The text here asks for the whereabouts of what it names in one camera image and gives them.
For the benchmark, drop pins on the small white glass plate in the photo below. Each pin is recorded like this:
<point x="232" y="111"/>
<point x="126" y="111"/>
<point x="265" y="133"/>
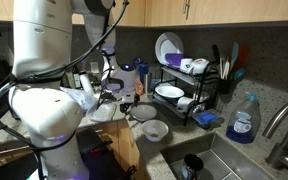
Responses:
<point x="143" y="112"/>

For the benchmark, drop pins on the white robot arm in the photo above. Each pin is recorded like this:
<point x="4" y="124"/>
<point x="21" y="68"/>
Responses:
<point x="42" y="31"/>

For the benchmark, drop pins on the blue sponge in tray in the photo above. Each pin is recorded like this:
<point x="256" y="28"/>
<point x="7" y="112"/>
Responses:
<point x="203" y="119"/>

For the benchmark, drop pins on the stainless steel sink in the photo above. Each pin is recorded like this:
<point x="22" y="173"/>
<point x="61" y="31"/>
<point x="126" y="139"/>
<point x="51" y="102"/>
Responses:
<point x="221" y="160"/>

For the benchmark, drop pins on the white bowl on bottom rack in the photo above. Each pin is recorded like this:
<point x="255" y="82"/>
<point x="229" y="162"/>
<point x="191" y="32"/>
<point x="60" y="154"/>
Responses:
<point x="169" y="91"/>

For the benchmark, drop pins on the white mug on bottom rack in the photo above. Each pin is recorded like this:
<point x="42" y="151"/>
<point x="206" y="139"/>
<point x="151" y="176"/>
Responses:
<point x="183" y="103"/>

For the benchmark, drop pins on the teal spatula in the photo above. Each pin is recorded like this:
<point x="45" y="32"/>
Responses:
<point x="234" y="54"/>

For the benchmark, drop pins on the white patterned mug top rack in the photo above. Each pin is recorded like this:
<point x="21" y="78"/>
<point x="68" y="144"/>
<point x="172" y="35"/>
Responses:
<point x="198" y="66"/>

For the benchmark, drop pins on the crinkled clear plastic bag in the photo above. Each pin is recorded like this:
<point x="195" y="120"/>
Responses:
<point x="87" y="101"/>

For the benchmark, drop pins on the white mug on top rack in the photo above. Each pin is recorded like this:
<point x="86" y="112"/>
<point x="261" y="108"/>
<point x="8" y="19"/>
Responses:
<point x="185" y="64"/>

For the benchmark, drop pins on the black two-tier dish rack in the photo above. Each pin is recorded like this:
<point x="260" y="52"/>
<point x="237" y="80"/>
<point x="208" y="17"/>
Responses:
<point x="203" y="88"/>

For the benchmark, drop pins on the large white upright plate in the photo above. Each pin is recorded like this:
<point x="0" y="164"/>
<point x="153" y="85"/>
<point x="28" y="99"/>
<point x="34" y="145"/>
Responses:
<point x="168" y="42"/>

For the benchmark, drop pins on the clear plastic food container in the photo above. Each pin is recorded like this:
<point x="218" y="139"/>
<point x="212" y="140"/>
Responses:
<point x="104" y="113"/>

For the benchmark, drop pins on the wooden upper cabinets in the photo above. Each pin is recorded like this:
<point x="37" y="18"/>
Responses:
<point x="164" y="13"/>

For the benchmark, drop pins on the black utensil holder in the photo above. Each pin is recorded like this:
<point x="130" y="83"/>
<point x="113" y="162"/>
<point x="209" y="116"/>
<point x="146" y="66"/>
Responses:
<point x="226" y="86"/>

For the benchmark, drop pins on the purple plastic container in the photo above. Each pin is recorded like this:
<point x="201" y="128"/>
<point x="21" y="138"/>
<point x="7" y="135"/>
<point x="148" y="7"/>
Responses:
<point x="174" y="59"/>

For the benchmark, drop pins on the blue dish soap bottle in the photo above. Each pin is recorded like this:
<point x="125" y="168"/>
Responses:
<point x="245" y="121"/>

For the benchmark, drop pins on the red spatula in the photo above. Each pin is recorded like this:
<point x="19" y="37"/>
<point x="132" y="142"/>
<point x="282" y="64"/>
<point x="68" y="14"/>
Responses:
<point x="242" y="56"/>

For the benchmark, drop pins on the white ceramic bowl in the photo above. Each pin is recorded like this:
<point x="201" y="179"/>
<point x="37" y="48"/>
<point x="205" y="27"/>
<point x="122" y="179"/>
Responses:
<point x="155" y="130"/>

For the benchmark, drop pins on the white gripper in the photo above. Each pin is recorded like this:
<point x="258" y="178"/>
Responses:
<point x="122" y="79"/>

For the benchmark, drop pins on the blue water bottle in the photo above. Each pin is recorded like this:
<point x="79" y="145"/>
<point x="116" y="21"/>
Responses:
<point x="142" y="67"/>

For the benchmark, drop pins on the white mug on rack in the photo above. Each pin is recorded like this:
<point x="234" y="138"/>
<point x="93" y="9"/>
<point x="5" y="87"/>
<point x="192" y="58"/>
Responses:
<point x="185" y="64"/>
<point x="183" y="103"/>

